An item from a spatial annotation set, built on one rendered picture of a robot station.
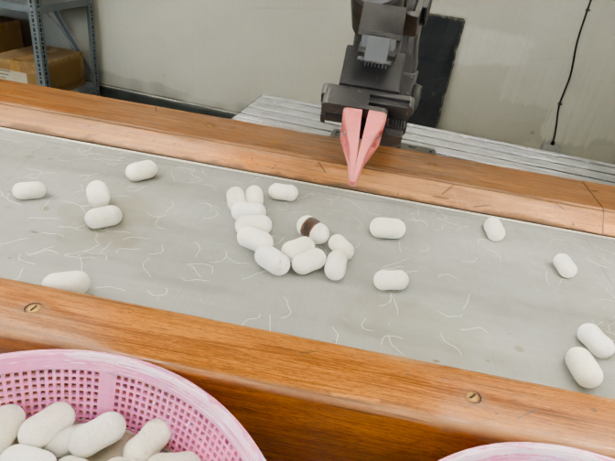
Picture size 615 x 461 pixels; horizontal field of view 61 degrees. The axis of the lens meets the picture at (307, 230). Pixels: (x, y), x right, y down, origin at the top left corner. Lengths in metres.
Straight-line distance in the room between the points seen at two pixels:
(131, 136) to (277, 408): 0.45
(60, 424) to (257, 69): 2.45
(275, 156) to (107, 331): 0.36
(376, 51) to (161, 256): 0.28
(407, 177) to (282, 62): 2.06
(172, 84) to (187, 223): 2.40
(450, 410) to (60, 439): 0.24
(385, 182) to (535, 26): 1.97
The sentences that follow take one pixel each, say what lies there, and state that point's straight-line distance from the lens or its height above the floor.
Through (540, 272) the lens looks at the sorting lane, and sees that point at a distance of 0.59.
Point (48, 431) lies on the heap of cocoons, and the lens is 0.36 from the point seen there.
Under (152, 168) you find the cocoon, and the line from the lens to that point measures 0.62.
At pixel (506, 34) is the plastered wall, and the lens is 2.56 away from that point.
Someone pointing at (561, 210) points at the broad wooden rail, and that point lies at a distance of 0.70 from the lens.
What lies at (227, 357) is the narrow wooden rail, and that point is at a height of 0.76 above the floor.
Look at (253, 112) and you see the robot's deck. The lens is 1.10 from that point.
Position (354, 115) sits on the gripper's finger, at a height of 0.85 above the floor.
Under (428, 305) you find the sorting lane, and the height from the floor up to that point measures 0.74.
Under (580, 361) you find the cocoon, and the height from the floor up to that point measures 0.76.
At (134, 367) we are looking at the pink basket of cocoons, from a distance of 0.35.
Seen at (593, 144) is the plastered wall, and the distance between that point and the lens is 2.75.
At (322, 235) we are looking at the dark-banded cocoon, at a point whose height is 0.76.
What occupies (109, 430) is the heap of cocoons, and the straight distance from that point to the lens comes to 0.35.
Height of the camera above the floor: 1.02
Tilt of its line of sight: 30 degrees down
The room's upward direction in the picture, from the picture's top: 9 degrees clockwise
